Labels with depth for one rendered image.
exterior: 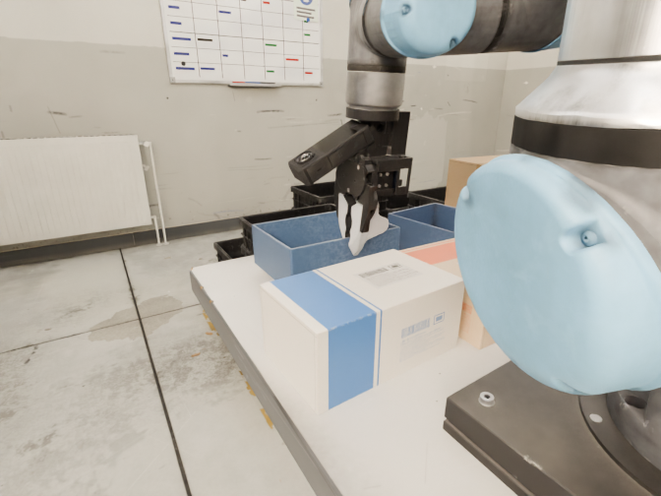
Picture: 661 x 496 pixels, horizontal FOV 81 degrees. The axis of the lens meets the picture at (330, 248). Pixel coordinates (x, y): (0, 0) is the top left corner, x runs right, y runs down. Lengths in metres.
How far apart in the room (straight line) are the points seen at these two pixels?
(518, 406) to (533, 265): 0.22
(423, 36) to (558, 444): 0.35
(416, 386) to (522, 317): 0.25
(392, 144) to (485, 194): 0.37
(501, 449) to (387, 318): 0.14
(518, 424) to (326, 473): 0.16
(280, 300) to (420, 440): 0.18
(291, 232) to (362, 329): 0.36
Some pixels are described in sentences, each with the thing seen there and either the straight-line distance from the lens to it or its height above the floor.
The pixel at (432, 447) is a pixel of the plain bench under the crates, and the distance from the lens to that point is 0.39.
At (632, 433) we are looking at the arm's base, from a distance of 0.38.
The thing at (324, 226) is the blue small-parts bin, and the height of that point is 0.76.
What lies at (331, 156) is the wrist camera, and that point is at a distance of 0.51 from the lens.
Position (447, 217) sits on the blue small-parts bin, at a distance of 0.89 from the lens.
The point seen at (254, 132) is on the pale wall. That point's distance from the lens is 3.25.
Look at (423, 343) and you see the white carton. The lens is 0.46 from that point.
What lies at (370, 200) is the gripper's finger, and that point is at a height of 0.86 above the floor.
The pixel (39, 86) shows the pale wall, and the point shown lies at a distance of 3.04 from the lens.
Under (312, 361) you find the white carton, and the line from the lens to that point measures 0.37.
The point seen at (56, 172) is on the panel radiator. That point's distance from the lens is 2.96.
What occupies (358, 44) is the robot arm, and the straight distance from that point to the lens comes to 0.52.
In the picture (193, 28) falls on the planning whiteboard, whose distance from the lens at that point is 3.15.
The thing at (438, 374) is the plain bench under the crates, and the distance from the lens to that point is 0.46.
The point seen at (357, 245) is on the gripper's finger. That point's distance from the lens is 0.57.
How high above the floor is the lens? 0.98
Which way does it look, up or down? 20 degrees down
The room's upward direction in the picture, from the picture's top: straight up
